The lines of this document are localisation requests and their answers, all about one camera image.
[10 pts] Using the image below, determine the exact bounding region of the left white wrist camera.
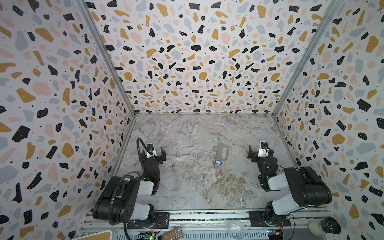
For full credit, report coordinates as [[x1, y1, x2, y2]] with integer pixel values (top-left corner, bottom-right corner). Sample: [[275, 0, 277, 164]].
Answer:
[[146, 143, 156, 158]]

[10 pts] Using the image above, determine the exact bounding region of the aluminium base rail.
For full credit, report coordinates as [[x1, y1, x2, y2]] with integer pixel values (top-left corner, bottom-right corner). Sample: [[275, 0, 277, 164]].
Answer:
[[79, 208, 340, 240]]

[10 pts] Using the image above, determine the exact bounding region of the clear glass cup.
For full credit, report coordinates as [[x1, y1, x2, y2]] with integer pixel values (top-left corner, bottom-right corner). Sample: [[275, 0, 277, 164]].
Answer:
[[227, 220, 246, 240]]

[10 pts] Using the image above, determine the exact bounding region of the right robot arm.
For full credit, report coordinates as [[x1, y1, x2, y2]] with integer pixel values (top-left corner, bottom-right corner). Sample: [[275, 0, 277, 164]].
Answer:
[[247, 142, 333, 226]]

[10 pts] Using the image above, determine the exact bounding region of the black tape roll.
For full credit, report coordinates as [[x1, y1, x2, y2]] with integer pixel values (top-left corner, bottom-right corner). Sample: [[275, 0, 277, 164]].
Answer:
[[320, 217, 341, 235]]

